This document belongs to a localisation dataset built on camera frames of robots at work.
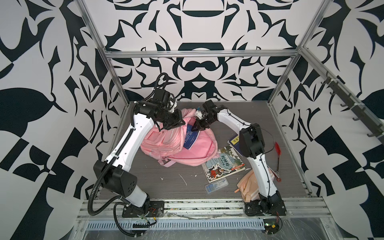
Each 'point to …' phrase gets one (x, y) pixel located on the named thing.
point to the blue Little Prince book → (191, 137)
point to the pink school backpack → (166, 146)
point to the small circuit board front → (271, 226)
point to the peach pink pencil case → (248, 188)
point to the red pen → (278, 152)
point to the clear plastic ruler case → (216, 185)
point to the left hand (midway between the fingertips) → (184, 120)
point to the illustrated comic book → (228, 163)
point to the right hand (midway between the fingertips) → (191, 128)
